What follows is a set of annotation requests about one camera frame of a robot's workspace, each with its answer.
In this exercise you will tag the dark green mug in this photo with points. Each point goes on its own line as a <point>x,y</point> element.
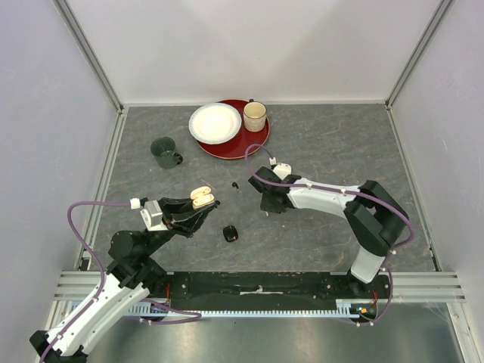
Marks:
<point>164,151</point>

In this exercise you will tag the white paper plate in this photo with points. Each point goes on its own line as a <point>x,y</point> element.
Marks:
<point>214,123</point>

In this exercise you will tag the slotted cable duct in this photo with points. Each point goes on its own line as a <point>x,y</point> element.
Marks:
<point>342,310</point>

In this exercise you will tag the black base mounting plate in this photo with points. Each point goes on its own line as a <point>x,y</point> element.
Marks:
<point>265,291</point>

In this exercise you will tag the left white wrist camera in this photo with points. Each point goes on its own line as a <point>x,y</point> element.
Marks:
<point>151,213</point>

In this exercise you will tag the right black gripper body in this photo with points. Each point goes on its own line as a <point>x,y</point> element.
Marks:
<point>267,205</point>

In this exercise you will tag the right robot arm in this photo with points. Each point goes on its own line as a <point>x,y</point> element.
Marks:
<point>375,218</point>

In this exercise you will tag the black earbud charging case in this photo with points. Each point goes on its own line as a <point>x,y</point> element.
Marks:
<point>230,233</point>

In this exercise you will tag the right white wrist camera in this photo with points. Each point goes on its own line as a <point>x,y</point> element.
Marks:
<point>281,170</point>

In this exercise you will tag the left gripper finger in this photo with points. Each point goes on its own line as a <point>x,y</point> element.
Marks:
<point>180,205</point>
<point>188,224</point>

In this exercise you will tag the pink earbud charging case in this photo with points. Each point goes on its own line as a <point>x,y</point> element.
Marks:
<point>202,196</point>

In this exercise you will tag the beige ceramic cup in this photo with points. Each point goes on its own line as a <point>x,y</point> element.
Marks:
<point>255,114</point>

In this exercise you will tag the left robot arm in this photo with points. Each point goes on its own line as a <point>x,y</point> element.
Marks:
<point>132,275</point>

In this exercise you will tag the red round tray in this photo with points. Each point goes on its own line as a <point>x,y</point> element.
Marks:
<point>236,147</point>

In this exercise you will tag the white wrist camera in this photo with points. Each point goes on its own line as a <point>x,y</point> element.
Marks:
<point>281,170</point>
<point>151,213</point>

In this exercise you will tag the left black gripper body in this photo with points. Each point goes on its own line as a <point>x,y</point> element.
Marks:
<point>165,219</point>

